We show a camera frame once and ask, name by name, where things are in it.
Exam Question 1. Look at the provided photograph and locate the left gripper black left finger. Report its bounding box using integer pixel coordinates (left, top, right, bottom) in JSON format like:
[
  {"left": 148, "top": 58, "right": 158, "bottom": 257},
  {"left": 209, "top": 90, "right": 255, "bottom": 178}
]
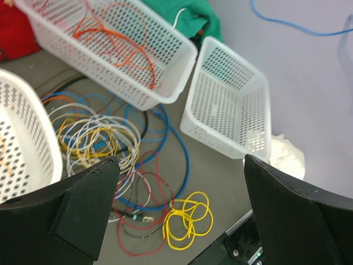
[{"left": 1, "top": 156, "right": 120, "bottom": 264}]

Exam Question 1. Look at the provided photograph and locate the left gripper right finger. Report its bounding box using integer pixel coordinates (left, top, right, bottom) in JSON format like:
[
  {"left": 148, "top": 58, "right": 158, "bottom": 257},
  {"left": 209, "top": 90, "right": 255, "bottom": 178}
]
[{"left": 244, "top": 155, "right": 352, "bottom": 264}]

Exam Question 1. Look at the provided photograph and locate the thin red wire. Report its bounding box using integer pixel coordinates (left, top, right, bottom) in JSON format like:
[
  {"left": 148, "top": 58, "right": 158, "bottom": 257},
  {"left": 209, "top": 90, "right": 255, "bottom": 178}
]
[{"left": 113, "top": 150, "right": 177, "bottom": 257}]

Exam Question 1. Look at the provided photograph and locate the amber thin wire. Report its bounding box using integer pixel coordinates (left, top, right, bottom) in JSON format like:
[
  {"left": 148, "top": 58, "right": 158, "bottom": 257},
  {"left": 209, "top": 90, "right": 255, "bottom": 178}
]
[{"left": 52, "top": 113, "right": 138, "bottom": 174}]

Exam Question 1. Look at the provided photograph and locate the yellow thin cable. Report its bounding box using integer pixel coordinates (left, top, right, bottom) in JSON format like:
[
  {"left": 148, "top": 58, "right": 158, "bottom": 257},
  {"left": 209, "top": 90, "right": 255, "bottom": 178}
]
[{"left": 162, "top": 190, "right": 215, "bottom": 251}]

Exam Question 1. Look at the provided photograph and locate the orange thin wire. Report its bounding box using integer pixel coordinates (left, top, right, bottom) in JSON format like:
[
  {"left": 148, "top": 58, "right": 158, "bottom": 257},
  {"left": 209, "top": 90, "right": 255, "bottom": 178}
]
[{"left": 35, "top": 0, "right": 155, "bottom": 70}]

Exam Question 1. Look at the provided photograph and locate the thin blue wire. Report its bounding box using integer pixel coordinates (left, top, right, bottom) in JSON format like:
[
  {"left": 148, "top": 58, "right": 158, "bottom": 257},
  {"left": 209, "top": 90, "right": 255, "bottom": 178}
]
[{"left": 249, "top": 0, "right": 353, "bottom": 36}]

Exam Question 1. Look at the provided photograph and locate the white cloth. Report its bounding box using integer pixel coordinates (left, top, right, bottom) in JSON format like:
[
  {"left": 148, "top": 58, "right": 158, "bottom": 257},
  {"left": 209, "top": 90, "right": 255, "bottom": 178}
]
[{"left": 269, "top": 134, "right": 306, "bottom": 180}]

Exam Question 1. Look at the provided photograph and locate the white basket with rounded corners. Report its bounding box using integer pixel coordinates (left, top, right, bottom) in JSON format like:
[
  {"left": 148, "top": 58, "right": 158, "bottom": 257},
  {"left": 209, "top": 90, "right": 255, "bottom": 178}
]
[{"left": 1, "top": 69, "right": 63, "bottom": 203}]

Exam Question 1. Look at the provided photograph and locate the white rectangular basket right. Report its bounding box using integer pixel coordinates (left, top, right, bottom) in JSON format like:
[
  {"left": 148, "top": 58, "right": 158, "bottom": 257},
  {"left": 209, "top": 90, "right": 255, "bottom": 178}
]
[{"left": 180, "top": 37, "right": 271, "bottom": 160}]

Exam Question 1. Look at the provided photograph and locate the white rectangular basket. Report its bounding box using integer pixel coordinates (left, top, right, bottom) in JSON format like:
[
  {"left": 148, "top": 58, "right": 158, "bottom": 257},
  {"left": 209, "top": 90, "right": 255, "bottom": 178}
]
[
  {"left": 15, "top": 1, "right": 197, "bottom": 111},
  {"left": 180, "top": 37, "right": 271, "bottom": 160}
]

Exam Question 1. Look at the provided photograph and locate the white rectangular basket centre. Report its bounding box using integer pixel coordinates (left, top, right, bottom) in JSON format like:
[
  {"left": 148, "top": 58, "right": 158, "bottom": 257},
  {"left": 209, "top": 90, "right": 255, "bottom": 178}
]
[{"left": 15, "top": 1, "right": 197, "bottom": 111}]

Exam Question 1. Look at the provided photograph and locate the red printed pillow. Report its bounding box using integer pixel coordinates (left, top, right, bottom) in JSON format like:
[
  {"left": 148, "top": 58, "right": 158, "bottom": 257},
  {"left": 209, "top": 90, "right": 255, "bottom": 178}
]
[{"left": 1, "top": 1, "right": 41, "bottom": 62}]

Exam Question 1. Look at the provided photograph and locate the green cloth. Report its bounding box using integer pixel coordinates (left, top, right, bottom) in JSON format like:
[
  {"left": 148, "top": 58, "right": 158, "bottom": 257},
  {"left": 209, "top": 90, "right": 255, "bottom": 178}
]
[{"left": 143, "top": 0, "right": 224, "bottom": 42}]

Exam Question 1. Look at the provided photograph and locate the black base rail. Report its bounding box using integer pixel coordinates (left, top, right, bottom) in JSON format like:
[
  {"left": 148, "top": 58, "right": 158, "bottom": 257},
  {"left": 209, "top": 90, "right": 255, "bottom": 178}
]
[{"left": 190, "top": 210, "right": 266, "bottom": 265}]

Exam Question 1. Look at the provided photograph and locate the orange cable in basket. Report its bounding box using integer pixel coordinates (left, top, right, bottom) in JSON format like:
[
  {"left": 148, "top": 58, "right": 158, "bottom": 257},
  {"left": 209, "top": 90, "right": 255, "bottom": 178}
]
[{"left": 0, "top": 137, "right": 13, "bottom": 176}]

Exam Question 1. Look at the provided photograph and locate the blue ethernet cable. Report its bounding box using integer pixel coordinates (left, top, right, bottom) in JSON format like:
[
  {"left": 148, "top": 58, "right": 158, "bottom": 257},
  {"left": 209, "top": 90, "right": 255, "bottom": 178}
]
[{"left": 41, "top": 92, "right": 191, "bottom": 213}]

